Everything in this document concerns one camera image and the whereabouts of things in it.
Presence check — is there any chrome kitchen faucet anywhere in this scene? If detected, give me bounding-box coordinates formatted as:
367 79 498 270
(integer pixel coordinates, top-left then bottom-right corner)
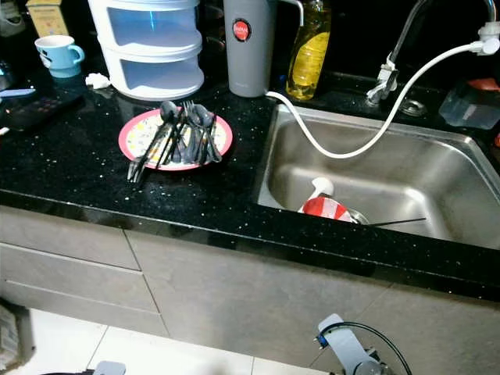
366 0 434 106

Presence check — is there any grey cabinet drawer front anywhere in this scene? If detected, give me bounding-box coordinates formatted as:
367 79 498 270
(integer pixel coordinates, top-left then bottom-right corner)
0 205 143 272
0 244 157 313
0 281 171 338

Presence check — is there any black remote control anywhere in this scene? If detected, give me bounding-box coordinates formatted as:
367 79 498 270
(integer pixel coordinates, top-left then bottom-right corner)
4 90 83 132

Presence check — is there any light blue printed mug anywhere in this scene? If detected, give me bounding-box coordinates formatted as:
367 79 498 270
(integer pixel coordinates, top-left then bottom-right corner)
35 35 85 79

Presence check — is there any small white object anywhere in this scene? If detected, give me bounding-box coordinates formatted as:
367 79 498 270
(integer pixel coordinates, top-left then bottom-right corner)
86 73 112 90

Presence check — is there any pink rimmed patterned plate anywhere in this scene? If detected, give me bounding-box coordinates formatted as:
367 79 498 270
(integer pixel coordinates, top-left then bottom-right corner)
119 108 234 172

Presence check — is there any grey striped floor object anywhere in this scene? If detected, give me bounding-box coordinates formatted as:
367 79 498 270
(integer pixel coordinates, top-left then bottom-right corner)
0 303 36 372

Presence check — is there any brown printed card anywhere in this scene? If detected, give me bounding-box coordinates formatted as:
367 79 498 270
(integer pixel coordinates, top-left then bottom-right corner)
26 0 71 38

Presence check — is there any white stacked food container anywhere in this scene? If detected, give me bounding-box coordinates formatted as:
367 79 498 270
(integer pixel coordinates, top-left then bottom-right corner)
87 0 205 101

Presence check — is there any black spoon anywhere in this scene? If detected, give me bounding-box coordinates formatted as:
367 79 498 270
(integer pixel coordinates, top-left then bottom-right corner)
159 101 179 159

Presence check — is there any silver fork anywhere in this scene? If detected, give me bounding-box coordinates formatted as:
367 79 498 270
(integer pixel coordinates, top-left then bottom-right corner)
168 100 196 166

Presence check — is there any grey cabinet door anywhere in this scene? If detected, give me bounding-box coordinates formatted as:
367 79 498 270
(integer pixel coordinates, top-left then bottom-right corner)
125 230 500 375

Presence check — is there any grey tumbler with red logo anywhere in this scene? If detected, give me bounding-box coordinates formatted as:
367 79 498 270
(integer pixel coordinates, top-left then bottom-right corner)
223 0 277 98

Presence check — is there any yellow dish soap bottle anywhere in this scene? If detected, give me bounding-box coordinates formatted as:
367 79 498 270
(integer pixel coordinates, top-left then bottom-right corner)
285 0 333 101

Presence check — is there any thin black stick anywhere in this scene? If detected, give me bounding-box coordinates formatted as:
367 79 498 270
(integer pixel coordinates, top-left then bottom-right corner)
371 218 428 227

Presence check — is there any stainless steel sink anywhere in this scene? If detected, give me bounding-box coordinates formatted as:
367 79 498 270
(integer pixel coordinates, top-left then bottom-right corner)
254 104 500 251

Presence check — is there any round metal sink fitting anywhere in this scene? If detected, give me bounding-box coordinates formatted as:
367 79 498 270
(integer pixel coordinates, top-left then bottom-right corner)
398 100 430 118

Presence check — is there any clear plastic container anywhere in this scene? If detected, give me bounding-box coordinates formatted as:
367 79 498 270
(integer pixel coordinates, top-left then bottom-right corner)
437 80 500 130

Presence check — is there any red juice carton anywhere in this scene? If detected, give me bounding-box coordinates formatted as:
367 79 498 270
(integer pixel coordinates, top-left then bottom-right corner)
469 78 500 91

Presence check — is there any white flexible hose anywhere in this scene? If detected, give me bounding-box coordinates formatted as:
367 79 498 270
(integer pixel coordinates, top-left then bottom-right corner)
264 39 487 160

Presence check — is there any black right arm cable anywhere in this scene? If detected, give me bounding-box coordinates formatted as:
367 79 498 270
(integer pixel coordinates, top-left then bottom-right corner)
330 320 413 375

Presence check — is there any white hose connector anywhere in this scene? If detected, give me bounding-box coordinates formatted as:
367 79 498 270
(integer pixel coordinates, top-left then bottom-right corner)
475 21 500 55

